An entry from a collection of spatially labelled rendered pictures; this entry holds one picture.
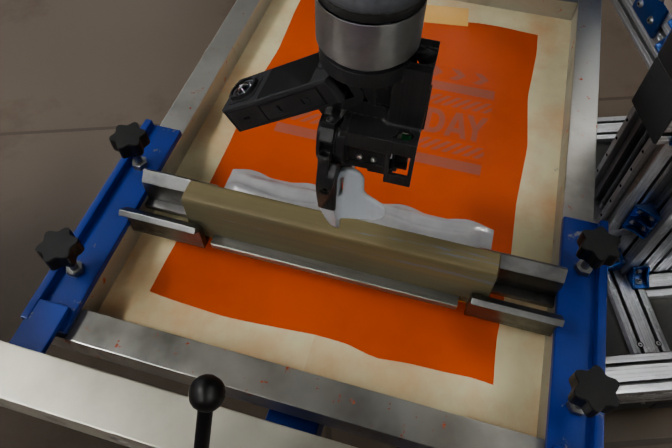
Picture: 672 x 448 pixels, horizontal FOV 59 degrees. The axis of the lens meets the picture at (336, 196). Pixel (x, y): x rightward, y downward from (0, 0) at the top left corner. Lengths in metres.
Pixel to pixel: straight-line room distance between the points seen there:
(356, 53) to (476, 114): 0.53
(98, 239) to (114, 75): 1.78
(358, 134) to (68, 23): 2.42
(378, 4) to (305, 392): 0.41
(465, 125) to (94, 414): 0.61
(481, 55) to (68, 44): 2.00
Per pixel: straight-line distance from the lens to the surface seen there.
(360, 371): 0.68
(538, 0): 1.10
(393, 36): 0.40
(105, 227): 0.76
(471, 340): 0.71
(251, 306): 0.72
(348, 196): 0.53
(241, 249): 0.71
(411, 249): 0.63
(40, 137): 2.37
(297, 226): 0.65
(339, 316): 0.71
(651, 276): 1.75
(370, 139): 0.46
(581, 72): 0.97
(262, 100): 0.48
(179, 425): 0.60
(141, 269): 0.77
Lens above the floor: 1.60
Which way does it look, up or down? 54 degrees down
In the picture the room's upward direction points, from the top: straight up
